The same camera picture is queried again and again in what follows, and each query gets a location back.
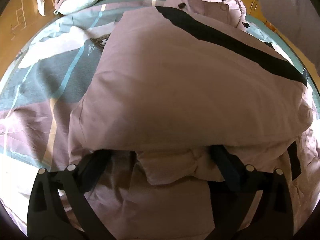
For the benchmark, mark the light blue neck pillow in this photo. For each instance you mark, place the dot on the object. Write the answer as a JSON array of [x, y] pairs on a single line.
[[70, 6]]

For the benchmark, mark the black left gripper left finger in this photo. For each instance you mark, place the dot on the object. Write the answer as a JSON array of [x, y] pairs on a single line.
[[58, 208]]

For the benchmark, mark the plaid patchwork duvet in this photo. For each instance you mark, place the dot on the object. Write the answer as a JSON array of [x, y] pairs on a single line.
[[49, 78]]

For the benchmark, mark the pink hooded jacket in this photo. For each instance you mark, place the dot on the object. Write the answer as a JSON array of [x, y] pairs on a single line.
[[172, 81]]

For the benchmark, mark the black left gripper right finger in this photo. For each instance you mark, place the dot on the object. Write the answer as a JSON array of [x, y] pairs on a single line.
[[248, 204]]

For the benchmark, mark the green quilted mattress cover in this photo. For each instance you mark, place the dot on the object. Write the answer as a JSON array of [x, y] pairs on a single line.
[[260, 31]]

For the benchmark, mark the wooden headboard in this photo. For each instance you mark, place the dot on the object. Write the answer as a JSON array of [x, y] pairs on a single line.
[[20, 21]]

